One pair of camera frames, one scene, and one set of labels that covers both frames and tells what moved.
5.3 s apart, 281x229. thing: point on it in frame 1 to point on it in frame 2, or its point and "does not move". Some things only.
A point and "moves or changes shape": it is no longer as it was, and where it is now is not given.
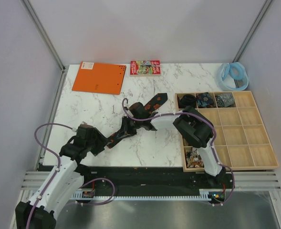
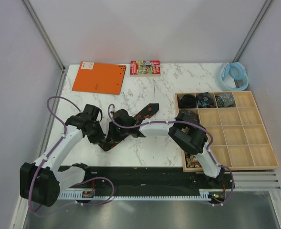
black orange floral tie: (124, 133) moves or changes shape
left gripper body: (97, 143) to (97, 134)
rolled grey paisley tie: (224, 99) does not move
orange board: (99, 78) does not move
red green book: (145, 68) does not move
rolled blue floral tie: (204, 100) does not move
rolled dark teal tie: (187, 100) does not move
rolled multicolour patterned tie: (193, 159) does not move
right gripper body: (131, 125) to (116, 131)
